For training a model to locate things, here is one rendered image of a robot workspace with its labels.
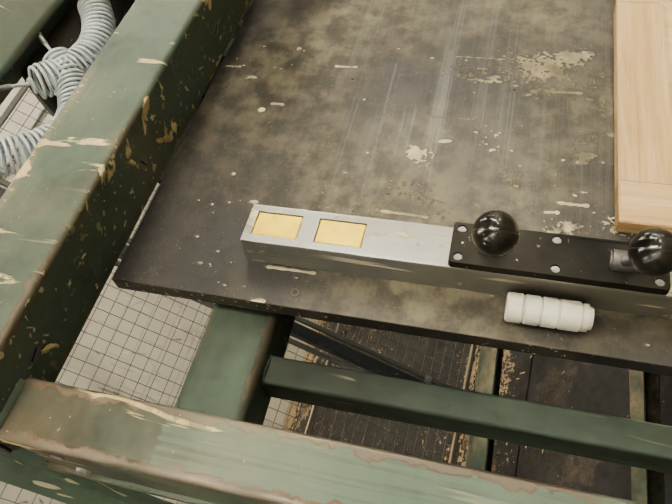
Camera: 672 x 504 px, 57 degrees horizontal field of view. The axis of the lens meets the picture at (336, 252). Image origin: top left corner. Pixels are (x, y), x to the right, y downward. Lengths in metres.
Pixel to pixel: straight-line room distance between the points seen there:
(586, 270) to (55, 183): 0.54
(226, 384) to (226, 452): 0.13
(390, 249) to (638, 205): 0.27
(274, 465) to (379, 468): 0.09
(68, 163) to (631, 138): 0.63
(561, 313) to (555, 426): 0.11
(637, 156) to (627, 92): 0.10
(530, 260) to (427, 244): 0.10
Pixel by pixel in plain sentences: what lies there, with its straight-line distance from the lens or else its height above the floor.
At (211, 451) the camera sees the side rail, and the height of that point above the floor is 1.64.
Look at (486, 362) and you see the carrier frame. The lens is 1.81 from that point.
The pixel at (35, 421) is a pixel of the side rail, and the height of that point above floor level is 1.78.
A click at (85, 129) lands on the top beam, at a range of 0.77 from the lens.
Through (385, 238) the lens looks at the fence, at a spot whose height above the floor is 1.55.
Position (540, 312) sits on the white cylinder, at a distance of 0.62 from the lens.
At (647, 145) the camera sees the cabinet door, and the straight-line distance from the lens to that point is 0.79.
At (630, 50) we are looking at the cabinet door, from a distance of 0.91.
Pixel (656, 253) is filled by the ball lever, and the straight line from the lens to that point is 0.52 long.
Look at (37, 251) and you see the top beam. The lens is 0.67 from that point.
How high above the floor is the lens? 1.77
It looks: 17 degrees down
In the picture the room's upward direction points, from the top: 63 degrees counter-clockwise
